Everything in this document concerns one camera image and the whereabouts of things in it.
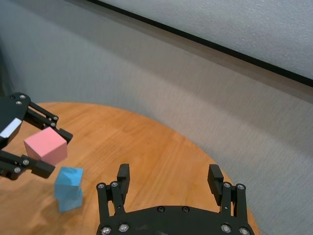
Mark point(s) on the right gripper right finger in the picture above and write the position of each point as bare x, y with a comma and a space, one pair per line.
215, 181

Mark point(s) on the pink cube building block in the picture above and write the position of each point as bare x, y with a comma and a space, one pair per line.
47, 145

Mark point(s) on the black wall rail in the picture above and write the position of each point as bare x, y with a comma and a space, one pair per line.
195, 40

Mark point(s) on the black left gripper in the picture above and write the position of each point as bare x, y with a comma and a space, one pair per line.
11, 117

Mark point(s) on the blue cube building block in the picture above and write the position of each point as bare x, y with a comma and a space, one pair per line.
72, 202
69, 177

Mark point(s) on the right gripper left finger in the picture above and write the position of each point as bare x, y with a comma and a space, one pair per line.
123, 181

